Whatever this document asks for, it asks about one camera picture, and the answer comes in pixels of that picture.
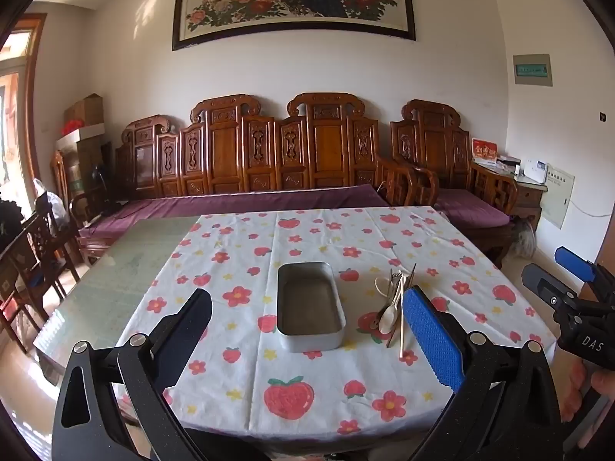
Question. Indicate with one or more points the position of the grey crumpled bag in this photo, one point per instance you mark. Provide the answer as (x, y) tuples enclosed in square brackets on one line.
[(523, 237)]

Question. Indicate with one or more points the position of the carved wooden sofa bench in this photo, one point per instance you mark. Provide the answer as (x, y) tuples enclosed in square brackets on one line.
[(223, 153)]

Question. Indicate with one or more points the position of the long purple sofa cushion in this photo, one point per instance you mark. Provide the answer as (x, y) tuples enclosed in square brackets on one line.
[(192, 201)]

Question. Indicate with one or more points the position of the white desk telephone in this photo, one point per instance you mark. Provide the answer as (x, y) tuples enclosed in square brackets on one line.
[(535, 169)]

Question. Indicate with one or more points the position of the dark cloth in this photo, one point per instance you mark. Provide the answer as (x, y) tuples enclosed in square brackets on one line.
[(9, 221)]

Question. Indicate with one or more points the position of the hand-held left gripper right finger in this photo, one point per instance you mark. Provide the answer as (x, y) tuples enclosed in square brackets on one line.
[(432, 341)]

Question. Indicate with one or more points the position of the carved wooden armchair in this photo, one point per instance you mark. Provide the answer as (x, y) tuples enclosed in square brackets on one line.
[(432, 144)]

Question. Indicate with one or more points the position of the stack of papers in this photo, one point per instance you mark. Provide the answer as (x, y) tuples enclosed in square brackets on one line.
[(507, 161)]

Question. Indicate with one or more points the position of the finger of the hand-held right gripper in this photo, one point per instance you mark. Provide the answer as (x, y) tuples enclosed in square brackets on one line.
[(540, 281), (574, 259)]

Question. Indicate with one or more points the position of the clear plastic bag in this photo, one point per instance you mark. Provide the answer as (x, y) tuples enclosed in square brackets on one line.
[(53, 206)]

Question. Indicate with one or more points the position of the strawberry print tablecloth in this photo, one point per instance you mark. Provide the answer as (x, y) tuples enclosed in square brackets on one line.
[(288, 230)]

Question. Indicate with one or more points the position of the white ceramic spoon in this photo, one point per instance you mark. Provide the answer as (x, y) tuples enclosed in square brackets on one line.
[(380, 287)]

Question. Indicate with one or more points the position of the metal fork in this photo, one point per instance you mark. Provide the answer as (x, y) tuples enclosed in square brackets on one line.
[(394, 278)]

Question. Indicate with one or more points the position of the wooden side cabinet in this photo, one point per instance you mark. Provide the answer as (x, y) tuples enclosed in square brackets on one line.
[(528, 199)]

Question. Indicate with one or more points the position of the red greeting card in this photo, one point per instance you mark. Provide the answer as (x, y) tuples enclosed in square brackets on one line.
[(485, 150)]

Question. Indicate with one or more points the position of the wooden dining chair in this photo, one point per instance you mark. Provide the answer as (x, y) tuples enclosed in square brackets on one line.
[(33, 245), (60, 177)]

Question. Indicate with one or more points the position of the person's right hand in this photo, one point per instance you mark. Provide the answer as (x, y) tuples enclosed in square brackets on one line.
[(603, 384)]

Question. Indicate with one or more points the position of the metal tray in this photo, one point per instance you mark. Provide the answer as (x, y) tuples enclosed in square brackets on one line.
[(307, 302)]

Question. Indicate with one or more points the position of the white flat box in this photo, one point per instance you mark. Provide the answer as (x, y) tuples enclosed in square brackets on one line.
[(86, 133)]

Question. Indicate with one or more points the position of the wooden door frame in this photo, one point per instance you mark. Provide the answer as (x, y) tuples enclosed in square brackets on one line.
[(31, 81)]

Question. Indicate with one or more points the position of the cream wall cover panel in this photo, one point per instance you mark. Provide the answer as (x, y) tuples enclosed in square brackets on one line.
[(557, 197)]

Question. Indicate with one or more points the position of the dark wooden chopstick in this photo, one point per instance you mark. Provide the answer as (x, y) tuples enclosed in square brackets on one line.
[(390, 333)]

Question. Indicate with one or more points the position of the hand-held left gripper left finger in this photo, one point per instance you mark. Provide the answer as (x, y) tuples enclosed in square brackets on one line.
[(192, 326)]

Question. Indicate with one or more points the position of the wall electrical panel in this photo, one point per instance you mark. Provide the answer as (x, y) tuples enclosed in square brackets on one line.
[(532, 71)]

